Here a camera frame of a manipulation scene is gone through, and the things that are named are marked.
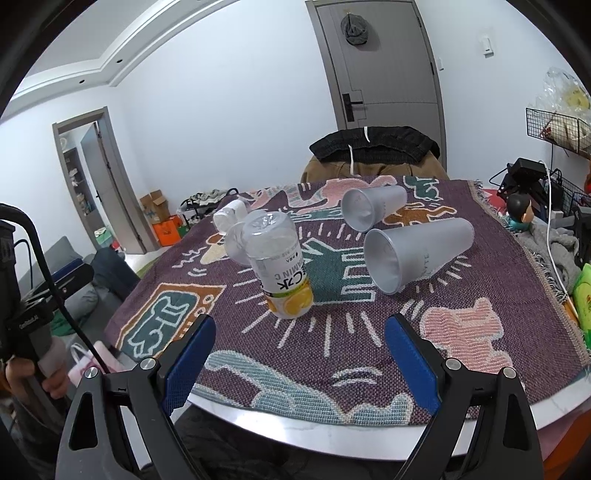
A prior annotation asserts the purple printed woven blanket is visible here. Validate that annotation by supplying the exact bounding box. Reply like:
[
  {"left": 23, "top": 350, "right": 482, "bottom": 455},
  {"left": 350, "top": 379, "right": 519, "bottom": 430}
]
[{"left": 103, "top": 176, "right": 591, "bottom": 426}]

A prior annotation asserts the brown chair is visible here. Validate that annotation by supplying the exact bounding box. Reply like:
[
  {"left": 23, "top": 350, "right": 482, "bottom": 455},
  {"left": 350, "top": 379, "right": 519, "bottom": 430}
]
[{"left": 300, "top": 154, "right": 451, "bottom": 185}]

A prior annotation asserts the cardboard box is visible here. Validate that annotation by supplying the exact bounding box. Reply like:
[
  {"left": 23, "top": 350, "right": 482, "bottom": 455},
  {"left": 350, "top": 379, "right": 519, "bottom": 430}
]
[{"left": 139, "top": 189, "right": 170, "bottom": 225}]

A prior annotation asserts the grey interior door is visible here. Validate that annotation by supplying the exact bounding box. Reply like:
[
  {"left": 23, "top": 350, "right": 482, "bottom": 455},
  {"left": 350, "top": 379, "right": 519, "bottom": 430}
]
[{"left": 52, "top": 106, "right": 149, "bottom": 256}]

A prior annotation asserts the grey sofa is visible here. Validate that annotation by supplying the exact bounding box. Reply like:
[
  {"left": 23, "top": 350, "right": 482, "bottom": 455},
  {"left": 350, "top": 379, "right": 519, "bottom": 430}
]
[{"left": 18, "top": 235, "right": 140, "bottom": 320}]

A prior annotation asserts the pink bag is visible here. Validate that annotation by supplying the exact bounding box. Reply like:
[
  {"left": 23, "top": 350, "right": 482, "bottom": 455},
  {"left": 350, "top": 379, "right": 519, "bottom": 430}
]
[{"left": 69, "top": 340, "right": 126, "bottom": 385}]

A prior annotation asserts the grey hat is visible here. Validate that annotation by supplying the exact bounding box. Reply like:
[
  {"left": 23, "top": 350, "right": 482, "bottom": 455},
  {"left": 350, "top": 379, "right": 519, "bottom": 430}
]
[{"left": 340, "top": 13, "right": 369, "bottom": 46}]

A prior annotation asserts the orange bag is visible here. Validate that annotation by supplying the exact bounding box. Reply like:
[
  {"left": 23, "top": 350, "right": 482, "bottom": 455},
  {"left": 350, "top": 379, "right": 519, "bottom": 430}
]
[{"left": 152, "top": 215, "right": 185, "bottom": 248}]

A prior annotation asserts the black power adapter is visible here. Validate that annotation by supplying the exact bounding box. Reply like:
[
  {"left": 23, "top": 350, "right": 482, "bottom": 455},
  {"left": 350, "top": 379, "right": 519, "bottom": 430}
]
[{"left": 505, "top": 157, "right": 549, "bottom": 195}]

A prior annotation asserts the black door lock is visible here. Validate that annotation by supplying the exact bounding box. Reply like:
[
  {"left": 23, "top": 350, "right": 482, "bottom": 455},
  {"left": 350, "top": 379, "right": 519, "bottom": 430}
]
[{"left": 342, "top": 93, "right": 365, "bottom": 123}]

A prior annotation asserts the green packet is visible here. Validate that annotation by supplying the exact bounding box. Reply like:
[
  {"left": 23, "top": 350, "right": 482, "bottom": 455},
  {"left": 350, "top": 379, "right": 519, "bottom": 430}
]
[{"left": 569, "top": 263, "right": 591, "bottom": 334}]

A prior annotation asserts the black jacket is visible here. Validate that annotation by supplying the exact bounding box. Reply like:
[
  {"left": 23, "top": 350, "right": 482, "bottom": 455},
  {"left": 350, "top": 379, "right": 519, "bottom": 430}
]
[{"left": 309, "top": 126, "right": 441, "bottom": 164}]

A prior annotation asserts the grey towel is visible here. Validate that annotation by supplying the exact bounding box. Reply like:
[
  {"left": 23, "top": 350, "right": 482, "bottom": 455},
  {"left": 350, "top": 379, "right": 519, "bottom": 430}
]
[{"left": 516, "top": 225, "right": 581, "bottom": 297}]

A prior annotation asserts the black wire rack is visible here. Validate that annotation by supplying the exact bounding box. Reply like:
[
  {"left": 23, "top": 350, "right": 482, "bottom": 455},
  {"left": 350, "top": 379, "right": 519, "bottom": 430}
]
[{"left": 525, "top": 106, "right": 591, "bottom": 160}]

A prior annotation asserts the frosted plastic cup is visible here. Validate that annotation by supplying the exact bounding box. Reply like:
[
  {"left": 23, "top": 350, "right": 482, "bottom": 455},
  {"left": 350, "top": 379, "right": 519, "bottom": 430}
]
[
  {"left": 341, "top": 185, "right": 408, "bottom": 233},
  {"left": 363, "top": 217, "right": 475, "bottom": 296}
]

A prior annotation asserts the toy figurine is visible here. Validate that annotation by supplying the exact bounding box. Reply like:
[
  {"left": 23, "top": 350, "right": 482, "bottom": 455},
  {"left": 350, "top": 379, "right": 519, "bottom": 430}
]
[{"left": 502, "top": 192, "right": 537, "bottom": 232}]

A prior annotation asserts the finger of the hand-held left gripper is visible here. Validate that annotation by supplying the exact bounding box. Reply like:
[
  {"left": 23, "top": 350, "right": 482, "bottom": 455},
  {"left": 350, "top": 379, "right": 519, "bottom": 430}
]
[{"left": 28, "top": 264, "right": 95, "bottom": 306}]

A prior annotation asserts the clear yellow-label plastic bottle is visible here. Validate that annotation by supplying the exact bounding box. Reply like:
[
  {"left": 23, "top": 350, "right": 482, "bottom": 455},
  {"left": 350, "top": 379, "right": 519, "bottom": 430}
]
[{"left": 240, "top": 211, "right": 315, "bottom": 320}]

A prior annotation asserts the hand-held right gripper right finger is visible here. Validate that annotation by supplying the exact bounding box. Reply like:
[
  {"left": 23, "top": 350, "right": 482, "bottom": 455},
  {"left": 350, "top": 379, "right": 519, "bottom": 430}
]
[{"left": 385, "top": 314, "right": 544, "bottom": 480}]

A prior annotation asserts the person's left forearm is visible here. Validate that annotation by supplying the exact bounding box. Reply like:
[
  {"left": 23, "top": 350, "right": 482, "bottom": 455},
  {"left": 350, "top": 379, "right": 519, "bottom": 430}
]
[{"left": 0, "top": 392, "right": 65, "bottom": 467}]

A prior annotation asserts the clear plastic bag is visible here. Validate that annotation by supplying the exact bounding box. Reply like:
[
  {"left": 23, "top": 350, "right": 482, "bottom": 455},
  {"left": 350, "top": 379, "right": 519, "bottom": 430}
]
[{"left": 534, "top": 66, "right": 591, "bottom": 154}]

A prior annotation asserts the person's left hand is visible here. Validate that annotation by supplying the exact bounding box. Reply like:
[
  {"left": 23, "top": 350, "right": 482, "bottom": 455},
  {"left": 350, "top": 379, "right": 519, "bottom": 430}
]
[{"left": 6, "top": 353, "right": 71, "bottom": 401}]

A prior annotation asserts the white cable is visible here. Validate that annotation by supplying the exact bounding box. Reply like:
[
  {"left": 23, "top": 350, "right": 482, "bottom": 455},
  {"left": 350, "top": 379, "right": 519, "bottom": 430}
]
[{"left": 543, "top": 161, "right": 572, "bottom": 302}]

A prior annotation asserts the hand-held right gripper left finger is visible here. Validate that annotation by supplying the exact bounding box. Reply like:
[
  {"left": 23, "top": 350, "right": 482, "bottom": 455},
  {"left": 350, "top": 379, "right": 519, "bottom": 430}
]
[{"left": 60, "top": 314, "right": 218, "bottom": 480}]

